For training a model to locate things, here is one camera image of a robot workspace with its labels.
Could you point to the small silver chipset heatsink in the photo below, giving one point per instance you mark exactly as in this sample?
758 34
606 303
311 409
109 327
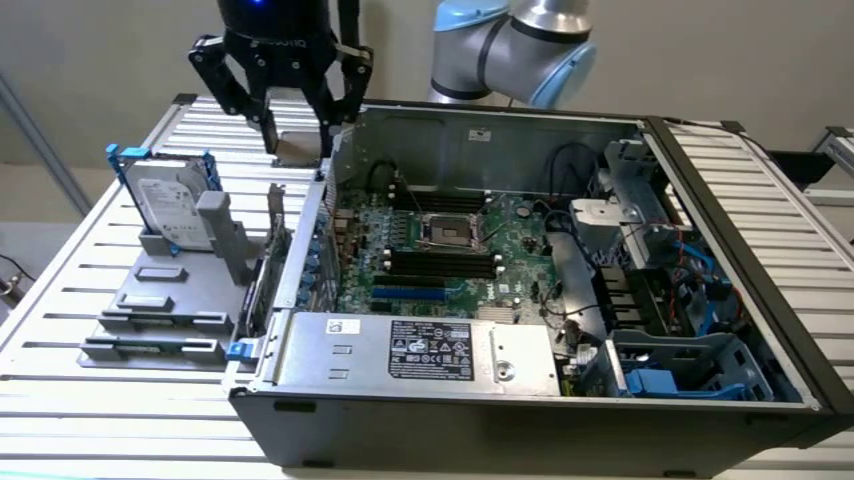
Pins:
498 314

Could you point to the silver hard disk blue carrier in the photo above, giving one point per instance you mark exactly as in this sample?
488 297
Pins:
170 210

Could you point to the grey square cpu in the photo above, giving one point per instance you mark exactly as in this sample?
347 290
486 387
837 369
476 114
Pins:
299 147

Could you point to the green graphics card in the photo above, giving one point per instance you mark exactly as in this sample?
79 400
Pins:
267 270

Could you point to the thin metal locking lever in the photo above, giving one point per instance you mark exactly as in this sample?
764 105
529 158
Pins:
415 200

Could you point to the blue case latch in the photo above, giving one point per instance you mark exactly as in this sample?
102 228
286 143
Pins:
242 349

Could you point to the silver power supply unit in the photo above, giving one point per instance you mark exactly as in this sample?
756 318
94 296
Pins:
414 350

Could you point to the black box beside table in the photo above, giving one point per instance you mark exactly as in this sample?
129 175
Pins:
801 166

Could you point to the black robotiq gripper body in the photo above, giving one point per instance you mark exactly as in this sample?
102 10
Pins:
277 45

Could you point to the aluminium frame profile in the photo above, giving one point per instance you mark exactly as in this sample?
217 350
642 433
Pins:
830 165

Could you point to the blue expansion slot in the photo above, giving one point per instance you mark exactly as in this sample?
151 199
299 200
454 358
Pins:
409 291

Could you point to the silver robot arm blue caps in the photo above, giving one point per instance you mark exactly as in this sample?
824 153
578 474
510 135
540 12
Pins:
514 50

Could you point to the grey slanted metal pole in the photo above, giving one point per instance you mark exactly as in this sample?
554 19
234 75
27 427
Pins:
40 145

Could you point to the grey printed parts rack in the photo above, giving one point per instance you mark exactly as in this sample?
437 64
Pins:
194 300

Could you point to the black open pc case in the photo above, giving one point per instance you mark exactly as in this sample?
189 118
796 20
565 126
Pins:
508 430

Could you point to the green motherboard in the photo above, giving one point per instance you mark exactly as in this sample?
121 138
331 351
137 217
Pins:
514 260

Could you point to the black ram slot bank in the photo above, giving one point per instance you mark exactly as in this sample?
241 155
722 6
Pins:
443 262
437 201

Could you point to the silver metal disk cage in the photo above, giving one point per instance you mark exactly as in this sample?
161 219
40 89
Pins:
634 200

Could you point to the metal cpu socket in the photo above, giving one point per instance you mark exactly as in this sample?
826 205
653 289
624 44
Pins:
451 231

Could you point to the blue plastic disk bay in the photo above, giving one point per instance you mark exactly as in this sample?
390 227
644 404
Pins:
694 370

